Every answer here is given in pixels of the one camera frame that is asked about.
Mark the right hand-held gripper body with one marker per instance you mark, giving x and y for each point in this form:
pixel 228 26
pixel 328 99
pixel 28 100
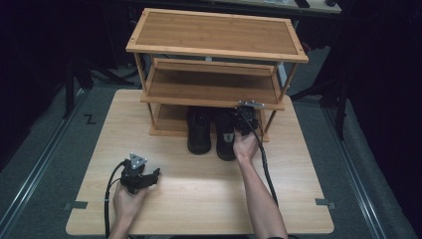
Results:
pixel 247 119

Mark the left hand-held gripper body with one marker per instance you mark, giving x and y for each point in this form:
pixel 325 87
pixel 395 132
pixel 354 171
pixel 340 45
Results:
pixel 134 172

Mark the metal floor rail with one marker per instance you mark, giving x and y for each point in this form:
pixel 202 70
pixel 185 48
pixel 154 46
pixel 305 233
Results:
pixel 355 172
pixel 36 162

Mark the black metal stand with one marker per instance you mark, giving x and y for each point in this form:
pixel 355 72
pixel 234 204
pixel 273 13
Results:
pixel 338 99
pixel 71 83

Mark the light background table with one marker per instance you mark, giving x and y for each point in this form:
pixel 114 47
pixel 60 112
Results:
pixel 265 6

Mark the white table leg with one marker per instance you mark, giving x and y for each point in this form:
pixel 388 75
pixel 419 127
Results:
pixel 282 74

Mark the grey tape strip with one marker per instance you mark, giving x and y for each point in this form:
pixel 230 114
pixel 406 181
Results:
pixel 325 202
pixel 76 205

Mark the person's right hand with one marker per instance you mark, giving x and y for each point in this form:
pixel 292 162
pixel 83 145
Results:
pixel 245 146

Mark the black knit sneaker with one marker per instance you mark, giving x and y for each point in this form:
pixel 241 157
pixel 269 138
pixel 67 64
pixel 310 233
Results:
pixel 199 131
pixel 226 139

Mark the wooden three-tier shoe rack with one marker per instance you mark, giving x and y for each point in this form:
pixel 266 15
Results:
pixel 215 33

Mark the person's left hand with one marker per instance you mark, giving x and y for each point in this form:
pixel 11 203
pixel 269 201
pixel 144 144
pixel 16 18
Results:
pixel 127 202

